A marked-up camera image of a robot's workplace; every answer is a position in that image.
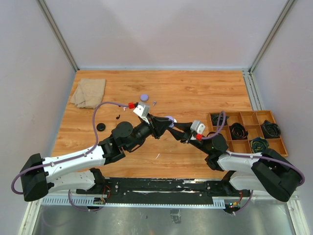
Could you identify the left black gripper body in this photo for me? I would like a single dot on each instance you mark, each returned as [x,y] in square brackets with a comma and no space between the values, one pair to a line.
[154,127]

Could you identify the white cable duct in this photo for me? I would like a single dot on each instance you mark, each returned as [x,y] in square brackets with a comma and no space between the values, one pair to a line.
[96,202]

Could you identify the beige folded cloth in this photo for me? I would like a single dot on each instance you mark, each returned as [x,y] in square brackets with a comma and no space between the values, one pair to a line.
[89,93]

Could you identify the black earbud case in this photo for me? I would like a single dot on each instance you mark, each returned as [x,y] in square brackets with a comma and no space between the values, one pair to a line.
[100,127]

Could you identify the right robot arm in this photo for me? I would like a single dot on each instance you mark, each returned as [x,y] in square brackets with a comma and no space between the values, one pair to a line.
[264,171]

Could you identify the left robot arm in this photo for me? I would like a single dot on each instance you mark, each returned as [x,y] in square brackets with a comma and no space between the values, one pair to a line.
[38,175]

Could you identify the purple earbud case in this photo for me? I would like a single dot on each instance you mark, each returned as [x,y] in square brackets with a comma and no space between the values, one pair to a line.
[173,121]
[144,97]

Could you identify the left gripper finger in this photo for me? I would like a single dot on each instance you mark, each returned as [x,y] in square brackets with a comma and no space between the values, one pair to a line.
[161,121]
[161,128]

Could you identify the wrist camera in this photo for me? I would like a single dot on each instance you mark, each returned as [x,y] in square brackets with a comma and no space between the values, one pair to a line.
[197,126]
[142,109]

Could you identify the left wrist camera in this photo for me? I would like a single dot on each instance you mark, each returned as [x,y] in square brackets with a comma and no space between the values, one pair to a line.
[142,109]

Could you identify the purple closed earbud case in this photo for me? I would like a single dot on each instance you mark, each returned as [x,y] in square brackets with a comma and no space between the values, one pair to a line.
[144,97]

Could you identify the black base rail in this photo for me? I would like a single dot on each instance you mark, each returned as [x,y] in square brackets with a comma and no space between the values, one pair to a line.
[162,190]

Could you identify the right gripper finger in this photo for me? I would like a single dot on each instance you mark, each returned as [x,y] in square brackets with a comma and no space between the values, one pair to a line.
[183,126]
[179,136]

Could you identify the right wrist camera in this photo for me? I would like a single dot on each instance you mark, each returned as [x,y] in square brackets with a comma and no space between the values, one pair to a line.
[197,126]

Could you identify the wooden compartment tray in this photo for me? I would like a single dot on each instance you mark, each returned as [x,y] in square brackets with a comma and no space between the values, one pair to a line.
[252,132]

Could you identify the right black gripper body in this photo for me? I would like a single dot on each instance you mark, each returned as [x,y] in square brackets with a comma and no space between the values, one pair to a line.
[199,143]

